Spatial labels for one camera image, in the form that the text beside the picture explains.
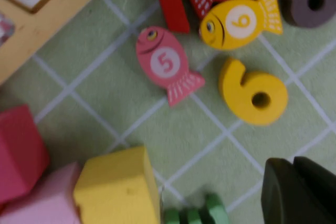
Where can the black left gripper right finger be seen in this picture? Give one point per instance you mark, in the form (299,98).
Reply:
(323,195)

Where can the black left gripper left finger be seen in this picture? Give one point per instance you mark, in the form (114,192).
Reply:
(283,197)

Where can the green number piece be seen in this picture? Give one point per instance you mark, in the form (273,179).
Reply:
(212,211)

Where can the pink fish piece number five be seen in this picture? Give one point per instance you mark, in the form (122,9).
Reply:
(165,61)

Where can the yellow fish piece number six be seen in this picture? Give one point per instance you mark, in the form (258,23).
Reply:
(240,22)

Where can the brown number eight piece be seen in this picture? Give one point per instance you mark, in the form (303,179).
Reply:
(294,11)

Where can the wooden number shape puzzle board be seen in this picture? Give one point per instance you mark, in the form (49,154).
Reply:
(52,24)

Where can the yellow wooden cube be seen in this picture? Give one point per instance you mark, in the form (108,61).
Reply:
(115,190)

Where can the pink wooden cube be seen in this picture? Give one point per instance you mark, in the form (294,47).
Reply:
(47,203)

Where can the red wooden cube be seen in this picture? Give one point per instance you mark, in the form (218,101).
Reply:
(21,150)

